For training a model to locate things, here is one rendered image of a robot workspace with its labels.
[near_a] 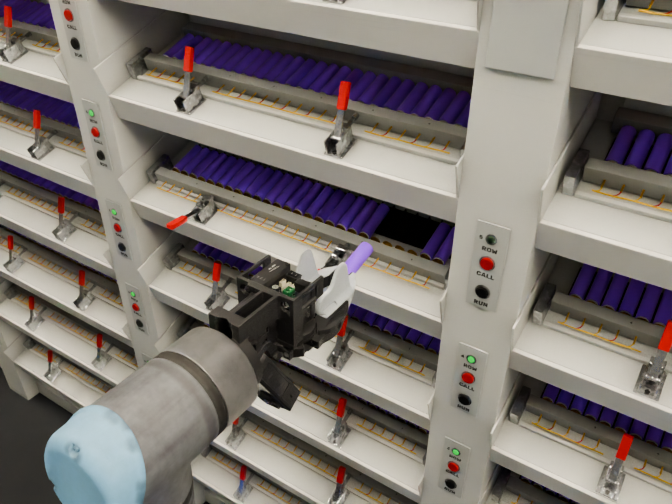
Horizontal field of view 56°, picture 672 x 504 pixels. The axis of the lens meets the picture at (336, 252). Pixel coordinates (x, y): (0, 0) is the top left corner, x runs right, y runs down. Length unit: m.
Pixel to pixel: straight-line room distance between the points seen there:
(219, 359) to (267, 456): 0.87
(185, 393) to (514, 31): 0.45
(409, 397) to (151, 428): 0.56
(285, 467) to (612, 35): 1.05
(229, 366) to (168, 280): 0.72
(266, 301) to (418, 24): 0.33
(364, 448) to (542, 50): 0.77
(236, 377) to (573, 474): 0.56
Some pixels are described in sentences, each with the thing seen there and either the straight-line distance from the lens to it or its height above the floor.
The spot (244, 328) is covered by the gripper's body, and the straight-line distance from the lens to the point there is 0.59.
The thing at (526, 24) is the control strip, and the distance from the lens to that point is 0.66.
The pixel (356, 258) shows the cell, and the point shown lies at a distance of 0.77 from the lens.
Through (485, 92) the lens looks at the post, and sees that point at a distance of 0.70.
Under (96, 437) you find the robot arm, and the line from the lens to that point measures 0.52.
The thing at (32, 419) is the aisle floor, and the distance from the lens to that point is 2.17.
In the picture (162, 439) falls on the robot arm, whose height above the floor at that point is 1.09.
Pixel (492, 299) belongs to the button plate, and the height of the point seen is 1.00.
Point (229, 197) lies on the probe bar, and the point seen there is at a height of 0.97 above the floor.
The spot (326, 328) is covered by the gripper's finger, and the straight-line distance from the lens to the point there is 0.67.
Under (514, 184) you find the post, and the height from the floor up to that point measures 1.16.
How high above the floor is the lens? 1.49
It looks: 34 degrees down
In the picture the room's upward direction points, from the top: straight up
